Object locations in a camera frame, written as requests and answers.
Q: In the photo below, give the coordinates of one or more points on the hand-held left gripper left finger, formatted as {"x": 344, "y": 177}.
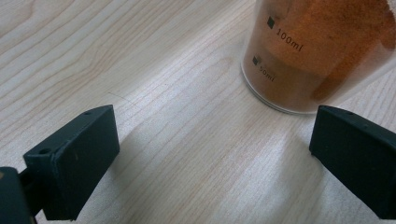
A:
{"x": 77, "y": 161}

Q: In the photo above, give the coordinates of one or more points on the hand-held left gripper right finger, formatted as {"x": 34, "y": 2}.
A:
{"x": 358, "y": 155}

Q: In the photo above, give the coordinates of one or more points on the glass beaker with orange powder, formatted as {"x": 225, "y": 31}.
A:
{"x": 311, "y": 53}

